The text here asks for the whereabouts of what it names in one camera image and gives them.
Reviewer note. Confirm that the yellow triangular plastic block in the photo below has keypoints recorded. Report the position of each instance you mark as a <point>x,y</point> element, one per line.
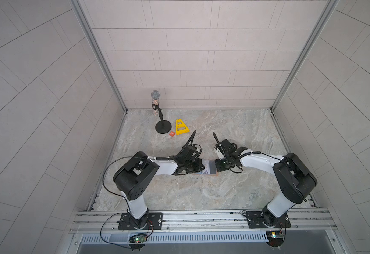
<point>180,127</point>

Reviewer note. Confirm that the black VIP credit card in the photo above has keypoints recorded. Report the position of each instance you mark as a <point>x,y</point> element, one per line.
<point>212,167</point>

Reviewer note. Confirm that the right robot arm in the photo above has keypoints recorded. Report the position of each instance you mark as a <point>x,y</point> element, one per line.
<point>295,180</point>

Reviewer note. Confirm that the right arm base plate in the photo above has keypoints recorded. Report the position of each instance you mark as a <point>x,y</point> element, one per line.
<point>262,220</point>

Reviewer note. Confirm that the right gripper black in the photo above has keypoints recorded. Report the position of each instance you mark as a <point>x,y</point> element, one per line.
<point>221,163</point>

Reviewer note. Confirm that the aluminium mounting rail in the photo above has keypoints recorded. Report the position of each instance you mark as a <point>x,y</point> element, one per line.
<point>202,220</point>

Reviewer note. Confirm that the microphone on black stand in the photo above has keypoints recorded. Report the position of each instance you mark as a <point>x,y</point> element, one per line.
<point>163,126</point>

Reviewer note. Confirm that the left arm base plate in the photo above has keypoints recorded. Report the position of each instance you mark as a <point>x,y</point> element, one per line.
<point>140,221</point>

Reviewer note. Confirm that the right circuit board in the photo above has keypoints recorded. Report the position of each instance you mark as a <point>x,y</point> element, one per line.
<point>275,238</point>

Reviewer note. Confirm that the left green circuit board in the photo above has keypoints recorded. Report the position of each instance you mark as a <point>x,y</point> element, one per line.
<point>138,239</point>

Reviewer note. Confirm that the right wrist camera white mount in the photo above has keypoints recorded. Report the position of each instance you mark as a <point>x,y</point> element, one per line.
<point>219,153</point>

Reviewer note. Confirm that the white credit card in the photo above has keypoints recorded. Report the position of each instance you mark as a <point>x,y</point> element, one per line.
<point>206,170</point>

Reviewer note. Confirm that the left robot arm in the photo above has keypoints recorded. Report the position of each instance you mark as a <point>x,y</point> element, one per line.
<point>133,178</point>

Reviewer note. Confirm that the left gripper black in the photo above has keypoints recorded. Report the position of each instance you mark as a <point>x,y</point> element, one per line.
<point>196,164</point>

